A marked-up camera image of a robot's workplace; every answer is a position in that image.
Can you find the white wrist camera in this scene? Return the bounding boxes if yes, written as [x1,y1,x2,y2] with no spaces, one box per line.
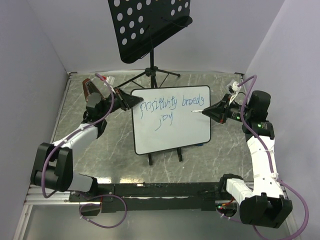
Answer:
[102,75,115,85]
[226,79,241,103]

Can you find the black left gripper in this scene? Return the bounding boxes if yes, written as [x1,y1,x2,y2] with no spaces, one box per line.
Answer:
[99,87,143,118]

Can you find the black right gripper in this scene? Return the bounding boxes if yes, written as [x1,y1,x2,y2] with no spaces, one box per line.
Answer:
[202,93,252,124]

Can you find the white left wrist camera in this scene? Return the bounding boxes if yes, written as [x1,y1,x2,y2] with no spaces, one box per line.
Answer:
[102,75,115,85]

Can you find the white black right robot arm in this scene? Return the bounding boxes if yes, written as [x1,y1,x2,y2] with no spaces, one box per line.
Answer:
[202,90,293,229]

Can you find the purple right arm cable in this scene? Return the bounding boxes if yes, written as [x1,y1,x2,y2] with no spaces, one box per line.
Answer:
[217,74,310,240]

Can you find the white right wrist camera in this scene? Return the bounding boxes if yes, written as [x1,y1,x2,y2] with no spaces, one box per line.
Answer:
[226,79,241,103]

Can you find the white rectangular whiteboard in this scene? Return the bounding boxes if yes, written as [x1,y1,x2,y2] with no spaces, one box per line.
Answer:
[131,85,211,155]

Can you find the brown wooden metronome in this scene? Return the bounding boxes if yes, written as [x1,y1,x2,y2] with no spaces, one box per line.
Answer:
[82,78,101,101]

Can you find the black whiteboard easel stand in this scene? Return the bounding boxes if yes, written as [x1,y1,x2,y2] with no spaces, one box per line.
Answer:
[147,147,183,166]

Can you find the black perforated music stand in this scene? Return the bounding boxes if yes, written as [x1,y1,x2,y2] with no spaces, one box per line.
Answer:
[108,0,193,89]

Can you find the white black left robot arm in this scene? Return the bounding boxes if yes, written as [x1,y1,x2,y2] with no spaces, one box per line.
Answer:
[30,88,144,201]

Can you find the aluminium frame rail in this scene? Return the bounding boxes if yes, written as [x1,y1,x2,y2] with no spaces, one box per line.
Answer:
[13,72,72,240]

